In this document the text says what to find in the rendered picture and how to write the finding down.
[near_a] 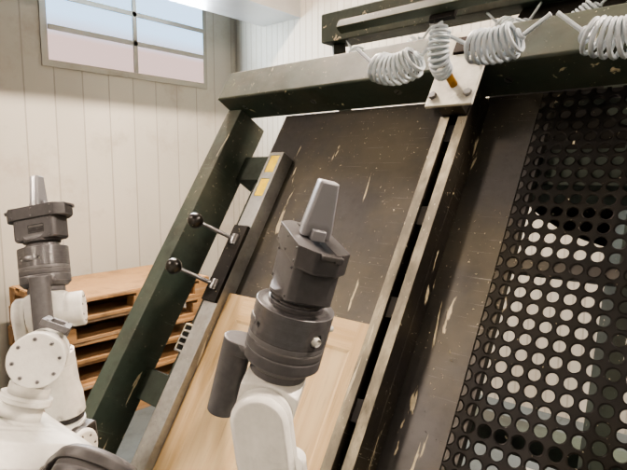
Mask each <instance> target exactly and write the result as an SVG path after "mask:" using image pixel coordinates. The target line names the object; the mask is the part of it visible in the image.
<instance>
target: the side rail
mask: <svg viewBox="0 0 627 470"><path fill-rule="evenodd" d="M263 132H264V130H262V129H261V128H260V127H259V125H258V124H257V123H256V122H255V121H253V120H252V119H251V118H250V117H249V116H248V115H247V114H246V113H245V112H244V111H243V110H241V109H240V110H231V111H229V112H228V114H227V115H226V117H225V119H224V121H223V123H222V125H221V127H220V129H219V131H218V133H217V135H216V138H215V140H214V142H213V144H212V146H211V148H210V150H209V152H208V154H207V156H206V158H205V160H204V162H203V164H202V166H201V168H200V170H199V172H198V174H197V176H196V178H195V180H194V182H193V184H192V186H191V188H190V190H189V193H188V195H187V197H186V199H185V201H184V203H183V205H182V207H181V209H180V211H179V213H178V215H177V217H176V219H175V221H174V223H173V225H172V227H171V229H170V231H169V233H168V235H167V237H166V239H165V241H164V244H163V246H162V247H161V249H160V252H159V254H158V256H157V258H156V260H155V262H154V264H153V266H152V268H151V270H150V272H149V274H148V275H147V277H146V280H145V282H144V284H143V286H142V288H141V290H140V292H139V295H138V297H137V299H136V300H135V302H134V304H133V306H132V309H131V311H130V313H129V315H128V317H127V319H126V321H125V323H124V325H123V327H122V328H121V330H120V332H119V334H118V337H117V339H116V341H115V343H114V346H113V348H112V350H111V352H110V354H109V355H108V357H107V359H106V361H105V363H104V366H103V368H102V370H101V372H100V374H99V376H98V378H97V380H96V382H95V383H94V385H93V387H92V389H91V392H90V394H89V397H88V399H87V401H86V408H85V412H86V417H87V419H92V420H96V425H97V431H98V436H99V437H98V448H100V449H104V450H107V451H109V452H111V453H113V454H115V455H116V453H117V451H118V447H119V445H120V443H121V441H122V439H123V437H124V435H125V433H126V431H127V429H128V427H129V424H130V422H131V420H132V417H133V415H134V412H135V411H136V409H137V407H138V405H139V402H140V399H138V398H136V397H135V395H136V393H137V391H138V389H139V387H140V384H141V382H142V380H143V378H144V376H145V374H146V371H147V369H148V368H149V367H151V368H153V369H155V367H156V365H157V363H158V362H159V360H160V356H161V354H162V352H163V350H164V348H165V346H166V343H167V341H168V339H169V337H170V336H171V334H172V331H173V329H174V326H175V324H176V321H177V319H178V317H179V315H180V313H181V311H182V309H183V307H184V305H185V303H186V301H187V299H188V295H189V293H190V291H191V289H192V286H193V285H194V283H195V281H196V278H194V277H191V276H189V275H187V274H186V273H183V272H181V271H179V272H178V273H176V274H171V273H169V272H168V271H167V270H166V268H165V264H166V262H167V260H168V259H170V258H177V259H179V260H180V261H181V263H182V268H184V269H186V270H189V271H191V272H194V273H196V274H199V272H200V270H201V268H202V265H203V262H204V260H205V258H206V257H207V255H208V252H209V250H210V248H211V246H212V244H213V242H214V239H215V237H216V235H217V233H215V232H213V231H212V230H210V229H208V228H205V227H203V226H201V227H199V228H192V227H190V226H189V224H188V216H189V215H190V214H192V213H199V214H201V215H202V217H203V222H204V223H206V224H208V225H210V226H212V227H214V228H217V229H219V228H220V226H221V224H222V222H223V220H224V218H225V215H226V213H227V211H228V209H229V208H230V204H231V202H232V200H233V198H234V196H235V193H236V191H237V189H238V187H239V185H240V183H239V182H238V181H237V180H236V177H237V175H238V173H239V171H240V170H241V168H242V166H243V163H244V160H245V158H252V157H253V155H254V153H255V151H256V149H257V146H258V143H259V141H260V139H261V137H262V134H263Z"/></svg>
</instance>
